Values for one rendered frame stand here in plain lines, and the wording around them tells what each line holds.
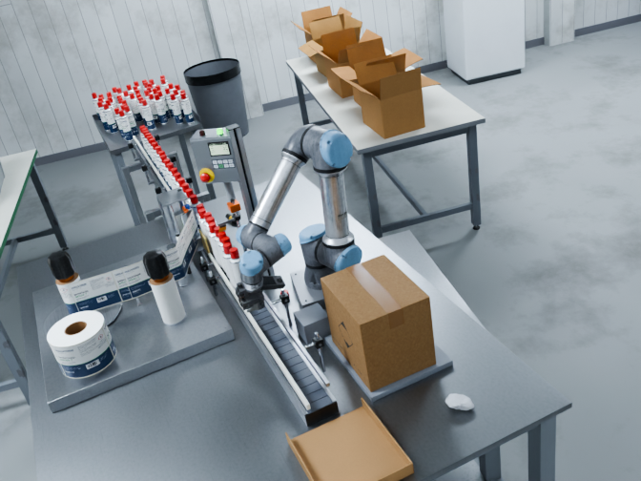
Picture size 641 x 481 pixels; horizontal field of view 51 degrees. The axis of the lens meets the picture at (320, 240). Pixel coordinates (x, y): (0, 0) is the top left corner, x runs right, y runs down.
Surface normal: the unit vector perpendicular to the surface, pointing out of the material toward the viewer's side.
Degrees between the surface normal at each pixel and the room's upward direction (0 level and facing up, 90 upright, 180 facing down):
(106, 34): 90
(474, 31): 90
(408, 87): 100
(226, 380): 0
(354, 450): 0
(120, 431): 0
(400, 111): 90
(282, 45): 90
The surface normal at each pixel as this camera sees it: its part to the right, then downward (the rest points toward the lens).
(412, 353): 0.39, 0.42
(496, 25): 0.18, 0.48
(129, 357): -0.16, -0.85
